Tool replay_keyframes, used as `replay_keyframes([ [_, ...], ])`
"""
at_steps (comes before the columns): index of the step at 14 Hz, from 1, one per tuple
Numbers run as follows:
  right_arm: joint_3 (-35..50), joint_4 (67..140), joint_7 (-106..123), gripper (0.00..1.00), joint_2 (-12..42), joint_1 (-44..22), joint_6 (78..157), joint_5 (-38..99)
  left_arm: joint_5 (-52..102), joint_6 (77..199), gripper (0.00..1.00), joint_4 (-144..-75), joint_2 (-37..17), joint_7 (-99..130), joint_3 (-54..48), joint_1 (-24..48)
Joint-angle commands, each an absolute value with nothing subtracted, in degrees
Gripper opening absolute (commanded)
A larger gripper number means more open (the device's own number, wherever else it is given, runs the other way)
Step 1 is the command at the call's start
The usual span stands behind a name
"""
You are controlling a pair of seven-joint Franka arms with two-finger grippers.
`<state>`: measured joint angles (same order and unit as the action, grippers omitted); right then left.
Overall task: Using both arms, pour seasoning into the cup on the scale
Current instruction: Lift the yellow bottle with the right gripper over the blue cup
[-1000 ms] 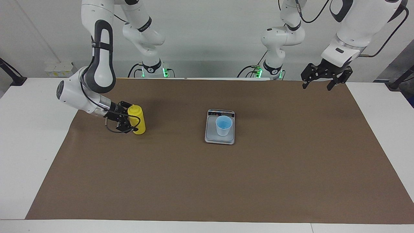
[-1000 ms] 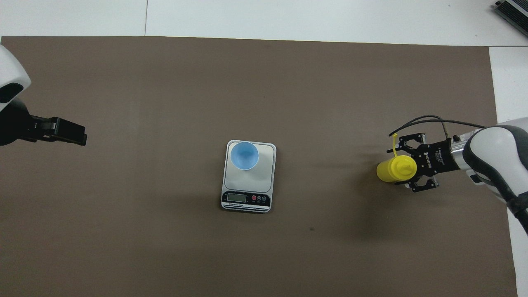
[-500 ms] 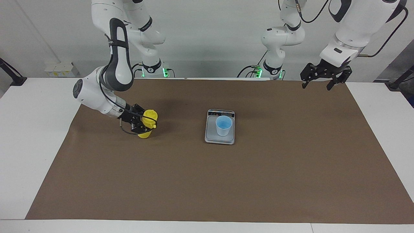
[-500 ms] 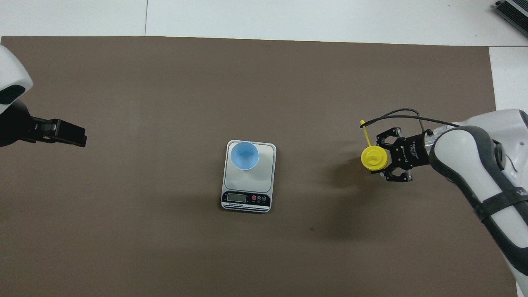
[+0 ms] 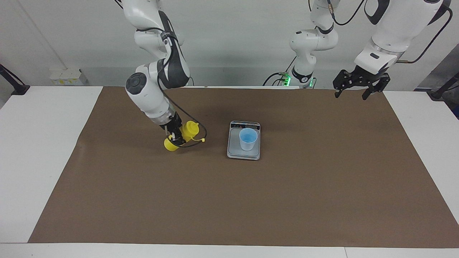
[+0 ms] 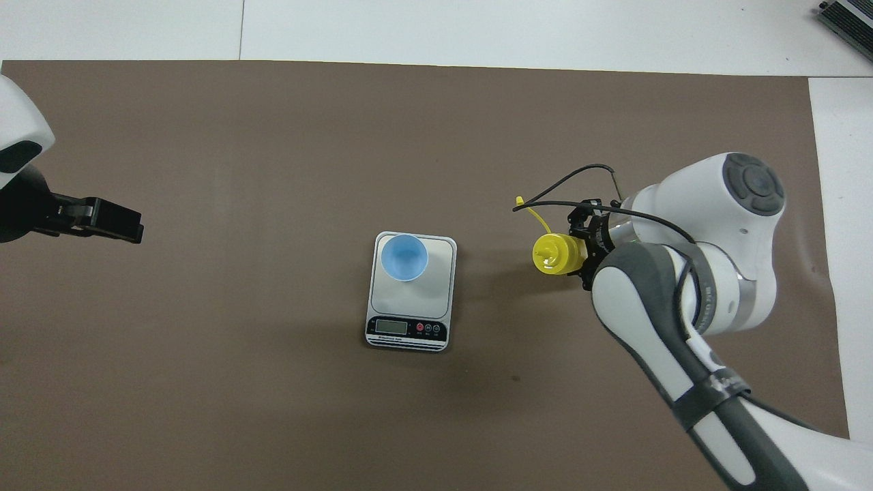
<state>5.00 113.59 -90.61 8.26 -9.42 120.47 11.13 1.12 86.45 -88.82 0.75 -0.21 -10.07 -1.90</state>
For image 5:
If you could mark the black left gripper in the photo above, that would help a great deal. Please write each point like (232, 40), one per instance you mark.
(360, 79)

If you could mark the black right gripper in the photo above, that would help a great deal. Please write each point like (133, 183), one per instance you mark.
(174, 123)

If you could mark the yellow squeeze seasoning bottle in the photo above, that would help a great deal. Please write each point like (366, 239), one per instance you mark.
(190, 130)

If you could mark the light blue plastic cup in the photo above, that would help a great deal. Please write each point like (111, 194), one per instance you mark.
(248, 140)

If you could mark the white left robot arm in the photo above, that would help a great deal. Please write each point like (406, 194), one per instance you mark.
(398, 28)

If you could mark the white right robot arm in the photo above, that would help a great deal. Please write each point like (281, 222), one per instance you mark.
(150, 100)

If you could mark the silver digital kitchen scale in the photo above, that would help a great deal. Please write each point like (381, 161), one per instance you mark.
(236, 150)

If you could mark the brown paper table mat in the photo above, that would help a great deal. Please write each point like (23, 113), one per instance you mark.
(229, 200)

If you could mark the black clamp stand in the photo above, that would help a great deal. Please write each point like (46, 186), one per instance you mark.
(18, 87)
(443, 89)

